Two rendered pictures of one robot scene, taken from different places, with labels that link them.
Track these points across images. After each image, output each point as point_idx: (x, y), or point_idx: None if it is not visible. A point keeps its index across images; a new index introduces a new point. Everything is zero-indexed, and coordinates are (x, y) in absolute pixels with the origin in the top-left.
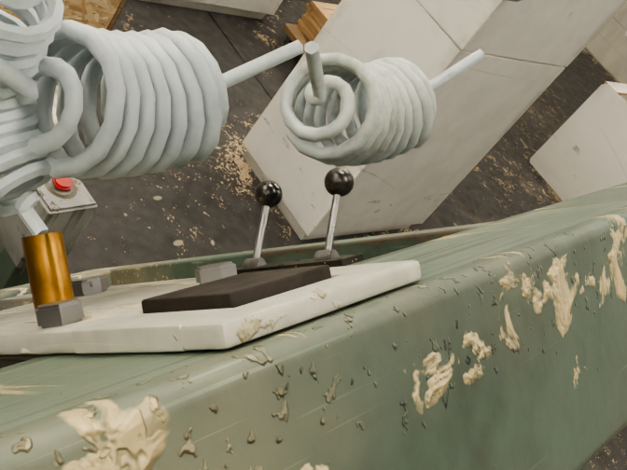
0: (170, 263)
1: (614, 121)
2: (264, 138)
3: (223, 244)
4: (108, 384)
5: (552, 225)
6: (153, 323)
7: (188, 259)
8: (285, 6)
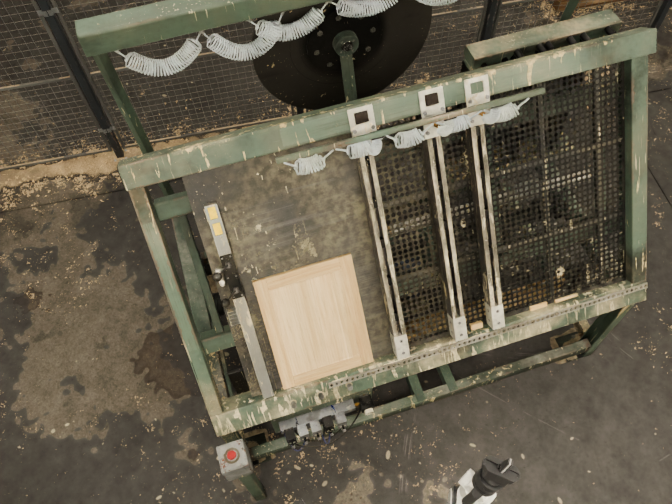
0: (211, 382)
1: None
2: None
3: None
4: (379, 104)
5: (307, 125)
6: (372, 112)
7: (206, 377)
8: None
